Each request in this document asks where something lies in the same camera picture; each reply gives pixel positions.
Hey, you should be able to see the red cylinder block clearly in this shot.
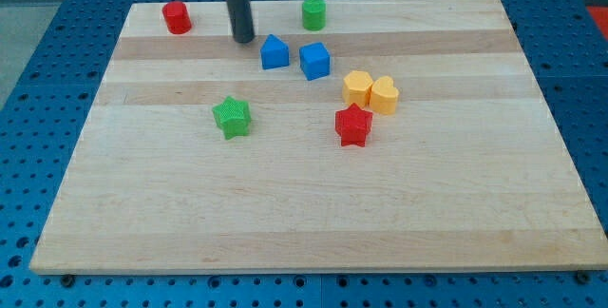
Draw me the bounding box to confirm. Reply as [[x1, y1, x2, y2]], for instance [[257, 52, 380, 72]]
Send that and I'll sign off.
[[161, 1, 192, 34]]

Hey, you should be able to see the blue house-shaped block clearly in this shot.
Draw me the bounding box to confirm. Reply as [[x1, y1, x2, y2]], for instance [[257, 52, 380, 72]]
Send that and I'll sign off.
[[260, 34, 290, 70]]

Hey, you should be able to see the green star block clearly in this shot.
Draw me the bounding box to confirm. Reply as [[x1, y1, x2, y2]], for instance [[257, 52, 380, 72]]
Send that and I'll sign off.
[[212, 96, 252, 140]]

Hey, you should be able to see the blue cube block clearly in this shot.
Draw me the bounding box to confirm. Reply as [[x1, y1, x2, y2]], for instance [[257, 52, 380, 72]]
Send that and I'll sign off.
[[299, 42, 331, 81]]

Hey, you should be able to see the wooden board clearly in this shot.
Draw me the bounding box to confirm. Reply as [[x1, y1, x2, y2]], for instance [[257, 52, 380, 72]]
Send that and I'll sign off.
[[29, 0, 607, 275]]

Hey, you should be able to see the yellow heart block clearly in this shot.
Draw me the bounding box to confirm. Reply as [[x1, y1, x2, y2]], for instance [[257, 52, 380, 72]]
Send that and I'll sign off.
[[369, 76, 400, 115]]

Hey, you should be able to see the green cylinder block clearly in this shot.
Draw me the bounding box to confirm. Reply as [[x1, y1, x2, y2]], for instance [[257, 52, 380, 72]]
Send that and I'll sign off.
[[301, 0, 326, 31]]

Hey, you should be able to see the red star block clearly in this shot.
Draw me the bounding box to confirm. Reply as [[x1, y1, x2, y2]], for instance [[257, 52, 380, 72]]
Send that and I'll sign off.
[[334, 104, 373, 147]]

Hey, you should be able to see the yellow hexagon block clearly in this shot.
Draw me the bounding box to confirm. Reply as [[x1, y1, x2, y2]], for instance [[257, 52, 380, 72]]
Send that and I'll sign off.
[[342, 70, 373, 108]]

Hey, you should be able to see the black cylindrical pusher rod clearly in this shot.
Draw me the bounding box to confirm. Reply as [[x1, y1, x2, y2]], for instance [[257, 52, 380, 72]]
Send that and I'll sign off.
[[225, 0, 255, 44]]

